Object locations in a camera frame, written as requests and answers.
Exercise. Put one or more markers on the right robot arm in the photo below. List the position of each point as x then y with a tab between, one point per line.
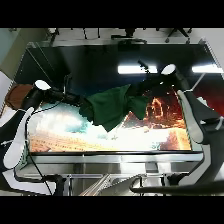
191	116

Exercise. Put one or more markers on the black chair base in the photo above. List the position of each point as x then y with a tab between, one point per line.
178	32

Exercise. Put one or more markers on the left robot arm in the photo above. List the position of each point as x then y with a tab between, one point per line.
17	143

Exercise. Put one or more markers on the silver frame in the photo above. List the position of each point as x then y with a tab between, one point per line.
100	168

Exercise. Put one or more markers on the dark green garment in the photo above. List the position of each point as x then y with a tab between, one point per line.
108	105

